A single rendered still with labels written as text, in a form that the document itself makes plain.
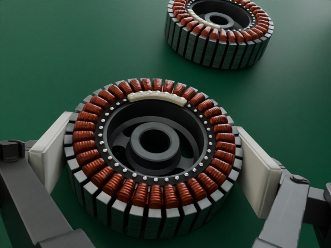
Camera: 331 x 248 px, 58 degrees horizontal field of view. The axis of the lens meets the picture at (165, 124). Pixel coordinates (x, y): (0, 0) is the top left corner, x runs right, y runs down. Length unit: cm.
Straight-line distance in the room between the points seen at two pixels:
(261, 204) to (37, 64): 22
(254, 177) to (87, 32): 24
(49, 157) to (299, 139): 20
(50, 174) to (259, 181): 11
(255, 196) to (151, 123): 8
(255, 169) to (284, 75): 18
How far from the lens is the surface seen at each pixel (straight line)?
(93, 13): 38
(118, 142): 21
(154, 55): 31
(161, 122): 22
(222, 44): 29
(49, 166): 16
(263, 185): 17
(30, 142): 18
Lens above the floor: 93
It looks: 47 degrees down
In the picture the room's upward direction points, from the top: 11 degrees clockwise
